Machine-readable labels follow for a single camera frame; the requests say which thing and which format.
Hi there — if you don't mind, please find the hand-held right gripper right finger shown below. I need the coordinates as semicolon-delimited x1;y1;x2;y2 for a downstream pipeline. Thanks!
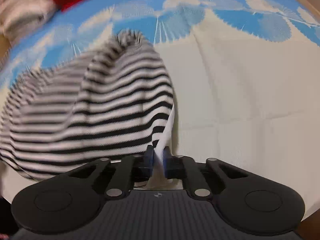
162;146;242;198

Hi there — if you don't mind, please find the black white striped shirt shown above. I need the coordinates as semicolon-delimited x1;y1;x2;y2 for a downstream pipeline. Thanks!
0;29;179;188

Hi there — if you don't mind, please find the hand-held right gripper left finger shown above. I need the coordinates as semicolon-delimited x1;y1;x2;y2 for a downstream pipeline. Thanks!
75;144;153;201

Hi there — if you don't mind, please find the blue white patterned bedsheet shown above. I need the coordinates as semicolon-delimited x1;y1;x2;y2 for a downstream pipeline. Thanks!
0;0;320;220

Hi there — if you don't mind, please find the grey beige cloth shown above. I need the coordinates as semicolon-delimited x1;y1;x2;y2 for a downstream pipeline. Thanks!
0;0;59;43

